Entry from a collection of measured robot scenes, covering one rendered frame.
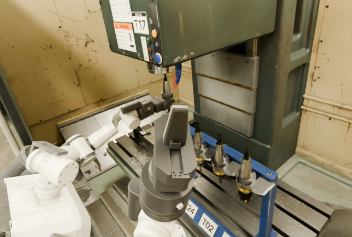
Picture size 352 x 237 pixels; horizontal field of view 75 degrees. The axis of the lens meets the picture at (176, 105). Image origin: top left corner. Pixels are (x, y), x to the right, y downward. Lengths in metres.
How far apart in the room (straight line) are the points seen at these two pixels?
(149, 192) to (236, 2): 0.79
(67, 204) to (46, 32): 1.49
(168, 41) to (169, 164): 0.52
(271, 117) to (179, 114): 1.16
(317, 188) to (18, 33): 2.21
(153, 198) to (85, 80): 1.78
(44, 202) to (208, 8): 0.76
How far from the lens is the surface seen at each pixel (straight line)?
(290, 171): 1.82
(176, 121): 0.30
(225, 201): 1.15
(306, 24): 1.56
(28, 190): 0.74
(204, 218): 1.04
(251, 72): 1.33
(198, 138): 0.88
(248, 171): 0.77
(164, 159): 0.31
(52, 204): 0.69
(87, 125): 2.13
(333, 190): 1.79
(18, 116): 1.24
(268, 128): 1.47
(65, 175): 0.64
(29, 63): 1.98
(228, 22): 0.95
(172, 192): 0.38
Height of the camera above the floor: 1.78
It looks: 26 degrees down
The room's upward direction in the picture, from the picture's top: 7 degrees counter-clockwise
